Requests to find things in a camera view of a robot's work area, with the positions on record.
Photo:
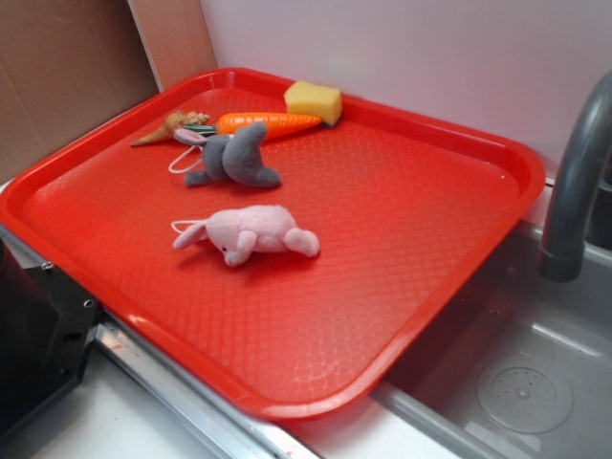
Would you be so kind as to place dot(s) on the grey plush bunny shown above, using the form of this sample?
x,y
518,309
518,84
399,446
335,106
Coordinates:
x,y
235,157

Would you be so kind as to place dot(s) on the red plastic tray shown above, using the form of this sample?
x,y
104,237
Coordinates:
x,y
405,207

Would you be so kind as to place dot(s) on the brown spiral seashell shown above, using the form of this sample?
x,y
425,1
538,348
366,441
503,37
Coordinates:
x,y
176,120

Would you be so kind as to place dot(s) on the brown cardboard panel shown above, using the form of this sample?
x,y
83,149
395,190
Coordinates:
x,y
68,67

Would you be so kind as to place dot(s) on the grey toy sink basin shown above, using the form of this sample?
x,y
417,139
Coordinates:
x,y
515,366

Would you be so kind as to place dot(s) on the pink plush bunny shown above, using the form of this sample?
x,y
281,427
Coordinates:
x,y
238,233

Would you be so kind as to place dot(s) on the grey toy faucet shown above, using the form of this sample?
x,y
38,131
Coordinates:
x,y
580,208

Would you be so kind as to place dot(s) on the orange toy carrot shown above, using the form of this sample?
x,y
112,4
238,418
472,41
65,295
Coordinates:
x,y
278,124

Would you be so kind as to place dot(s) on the yellow sponge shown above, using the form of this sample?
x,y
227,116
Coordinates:
x,y
306,98

